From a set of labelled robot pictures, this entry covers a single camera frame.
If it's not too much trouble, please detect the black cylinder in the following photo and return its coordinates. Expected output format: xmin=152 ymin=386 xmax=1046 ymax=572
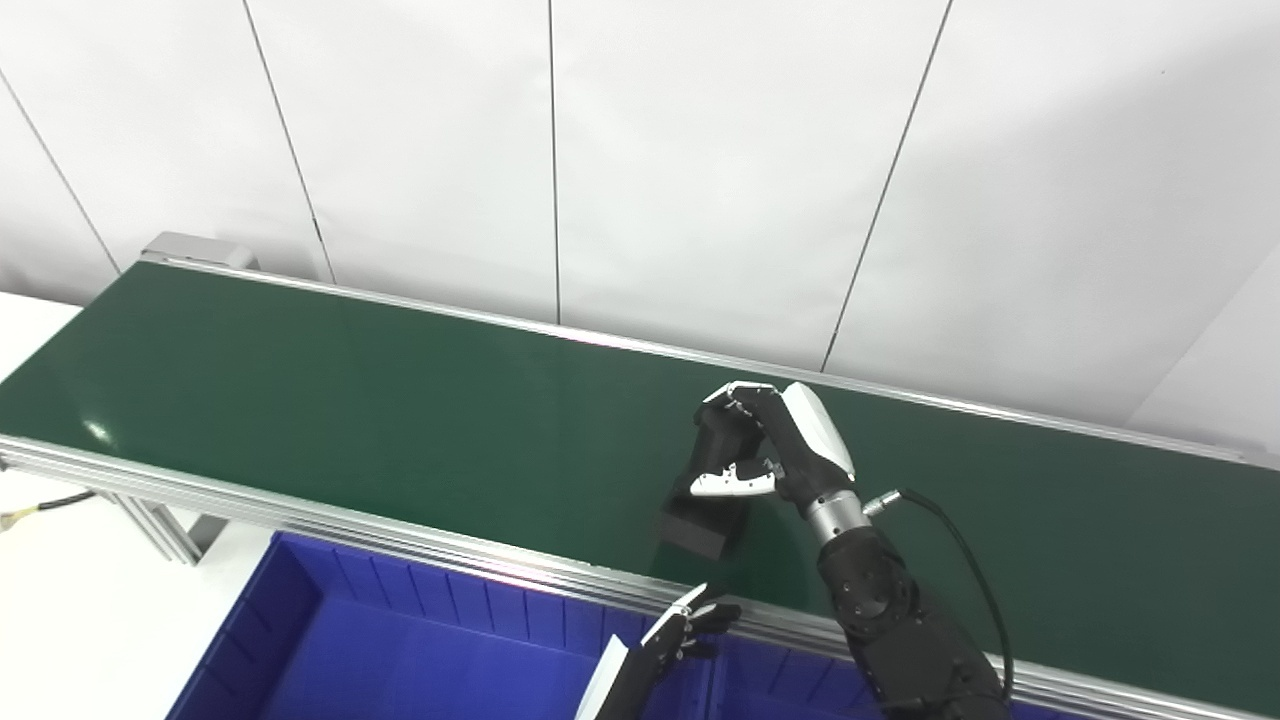
xmin=655 ymin=400 xmax=771 ymax=561

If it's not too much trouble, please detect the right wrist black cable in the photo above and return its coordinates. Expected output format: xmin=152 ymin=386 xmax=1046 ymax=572
xmin=862 ymin=487 xmax=1016 ymax=706

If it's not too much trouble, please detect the blue plastic bin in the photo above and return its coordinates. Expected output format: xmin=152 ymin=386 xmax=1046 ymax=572
xmin=165 ymin=530 xmax=721 ymax=720
xmin=705 ymin=635 xmax=1091 ymax=720

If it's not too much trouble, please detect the grey conveyor motor housing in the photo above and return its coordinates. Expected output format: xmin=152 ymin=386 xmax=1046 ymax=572
xmin=140 ymin=232 xmax=261 ymax=271

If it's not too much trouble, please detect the green conveyor belt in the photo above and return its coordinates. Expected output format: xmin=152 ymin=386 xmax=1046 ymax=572
xmin=0 ymin=255 xmax=1280 ymax=720
xmin=0 ymin=262 xmax=1280 ymax=716

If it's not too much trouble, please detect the aluminium conveyor leg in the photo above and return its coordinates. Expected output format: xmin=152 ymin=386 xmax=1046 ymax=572
xmin=100 ymin=490 xmax=231 ymax=566

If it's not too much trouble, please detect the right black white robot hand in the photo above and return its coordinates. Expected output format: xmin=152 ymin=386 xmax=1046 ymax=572
xmin=690 ymin=380 xmax=859 ymax=513

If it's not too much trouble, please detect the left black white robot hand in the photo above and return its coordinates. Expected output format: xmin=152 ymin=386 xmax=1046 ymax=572
xmin=575 ymin=583 xmax=743 ymax=720

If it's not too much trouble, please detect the yellow black cable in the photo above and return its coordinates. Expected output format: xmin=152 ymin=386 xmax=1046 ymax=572
xmin=0 ymin=490 xmax=99 ymax=531

